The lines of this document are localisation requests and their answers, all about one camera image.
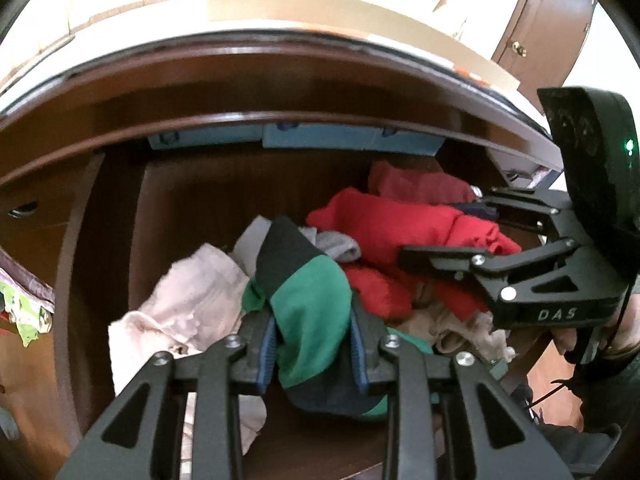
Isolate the brown wooden dresser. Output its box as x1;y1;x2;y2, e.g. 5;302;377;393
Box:
0;30;566;480

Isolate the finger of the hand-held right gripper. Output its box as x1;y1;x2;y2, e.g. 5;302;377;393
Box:
397;237;581;301
452;186;575;233

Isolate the person's right hand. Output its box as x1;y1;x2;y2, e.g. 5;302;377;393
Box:
552;292;640;367

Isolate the green and purple printed cloth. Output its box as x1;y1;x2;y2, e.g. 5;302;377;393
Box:
0;250;55;348

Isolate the person's dark clothing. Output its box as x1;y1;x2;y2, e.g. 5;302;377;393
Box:
525;417;623;480

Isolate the brown wooden drawer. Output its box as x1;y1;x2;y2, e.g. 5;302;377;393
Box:
52;150;556;480

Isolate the grey underwear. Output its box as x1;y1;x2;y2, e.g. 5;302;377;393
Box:
232;215;362;273

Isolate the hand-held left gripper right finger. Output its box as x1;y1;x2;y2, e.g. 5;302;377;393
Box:
347;305;573;480

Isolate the pale beige pink underwear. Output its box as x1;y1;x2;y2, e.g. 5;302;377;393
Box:
107;242;268;463

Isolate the beige cardboard tray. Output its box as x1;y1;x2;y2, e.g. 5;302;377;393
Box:
205;0;521;91

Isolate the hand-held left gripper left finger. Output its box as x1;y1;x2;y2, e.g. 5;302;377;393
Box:
55;310;278;480

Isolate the beige cloth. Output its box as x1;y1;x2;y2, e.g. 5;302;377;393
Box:
410;305;516;363

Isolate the light blue box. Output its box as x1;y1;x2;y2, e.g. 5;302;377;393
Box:
147;127;263;151
262;122;443;157

